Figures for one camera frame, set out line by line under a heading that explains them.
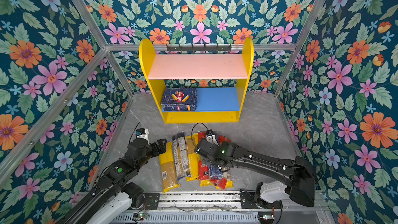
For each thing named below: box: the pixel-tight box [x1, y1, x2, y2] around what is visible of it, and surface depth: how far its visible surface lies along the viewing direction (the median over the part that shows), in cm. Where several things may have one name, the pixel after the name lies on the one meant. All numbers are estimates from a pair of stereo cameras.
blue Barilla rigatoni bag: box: [161, 87, 198, 112], surface depth 92 cm
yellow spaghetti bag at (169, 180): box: [158, 141, 181, 194], surface depth 81 cm
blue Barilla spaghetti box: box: [208, 163, 224, 180], surface depth 75 cm
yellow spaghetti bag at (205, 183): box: [199, 179, 215, 188], surface depth 78 cm
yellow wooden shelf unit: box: [139, 37, 254, 123], surface depth 91 cm
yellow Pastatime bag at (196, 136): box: [192, 132, 199, 147], surface depth 95 cm
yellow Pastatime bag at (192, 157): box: [185, 133, 200, 182], surface depth 85 cm
